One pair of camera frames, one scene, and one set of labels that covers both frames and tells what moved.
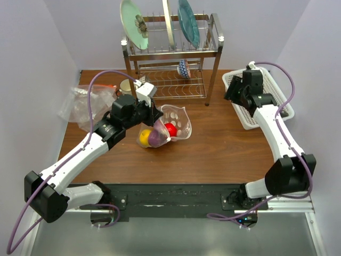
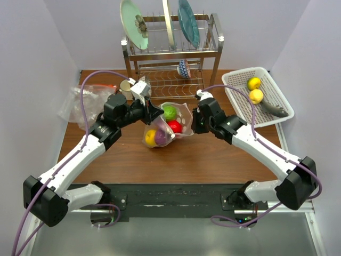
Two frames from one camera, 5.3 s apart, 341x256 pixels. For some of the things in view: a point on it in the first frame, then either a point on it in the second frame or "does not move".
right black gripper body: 236,92 → 201,126
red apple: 172,129 → 176,126
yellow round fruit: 144,135 → 149,137
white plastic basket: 270,86 does not move
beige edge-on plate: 168,23 does not move
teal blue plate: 188,23 does not move
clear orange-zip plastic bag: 75,108 does not move
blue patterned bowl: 183,69 does not move
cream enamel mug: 125,86 does not move
